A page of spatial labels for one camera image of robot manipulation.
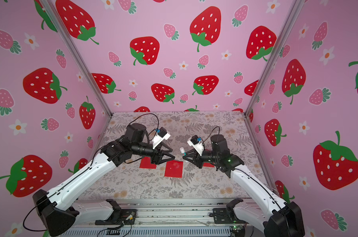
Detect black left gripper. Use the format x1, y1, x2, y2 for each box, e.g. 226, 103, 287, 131
130, 143, 175, 166

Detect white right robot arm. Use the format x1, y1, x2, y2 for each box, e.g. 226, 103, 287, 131
180, 135, 305, 237

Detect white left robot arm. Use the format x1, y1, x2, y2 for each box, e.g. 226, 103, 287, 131
33, 123, 175, 237

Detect right red envelope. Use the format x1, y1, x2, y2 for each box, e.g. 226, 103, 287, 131
202, 163, 215, 167

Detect red envelope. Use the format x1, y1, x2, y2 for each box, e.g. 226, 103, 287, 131
202, 163, 215, 167
139, 157, 157, 169
164, 160, 183, 178

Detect middle red envelope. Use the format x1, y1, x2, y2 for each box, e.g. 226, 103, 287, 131
164, 160, 183, 178

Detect left red envelope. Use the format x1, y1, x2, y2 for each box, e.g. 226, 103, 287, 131
139, 157, 157, 169

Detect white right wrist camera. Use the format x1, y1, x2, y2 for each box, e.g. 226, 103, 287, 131
187, 135, 205, 156

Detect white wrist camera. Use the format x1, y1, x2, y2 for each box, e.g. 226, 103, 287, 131
187, 135, 205, 156
152, 127, 171, 149

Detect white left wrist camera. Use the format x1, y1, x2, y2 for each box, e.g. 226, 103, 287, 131
152, 127, 171, 149

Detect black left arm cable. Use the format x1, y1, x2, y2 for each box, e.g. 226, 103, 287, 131
131, 113, 160, 140

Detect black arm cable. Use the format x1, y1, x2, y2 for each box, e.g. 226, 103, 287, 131
202, 126, 221, 143
131, 113, 160, 140

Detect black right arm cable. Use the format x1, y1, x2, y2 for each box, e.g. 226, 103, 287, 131
202, 126, 221, 143

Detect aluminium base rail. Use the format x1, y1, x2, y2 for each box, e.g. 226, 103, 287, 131
60, 199, 257, 237

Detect aluminium left rear frame post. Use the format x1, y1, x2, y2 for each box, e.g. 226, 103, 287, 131
41, 1, 112, 117

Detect aluminium frame post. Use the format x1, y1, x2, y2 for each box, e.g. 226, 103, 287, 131
245, 0, 305, 117
41, 1, 112, 117

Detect aluminium right rear frame post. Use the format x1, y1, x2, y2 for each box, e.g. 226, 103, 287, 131
245, 0, 305, 117

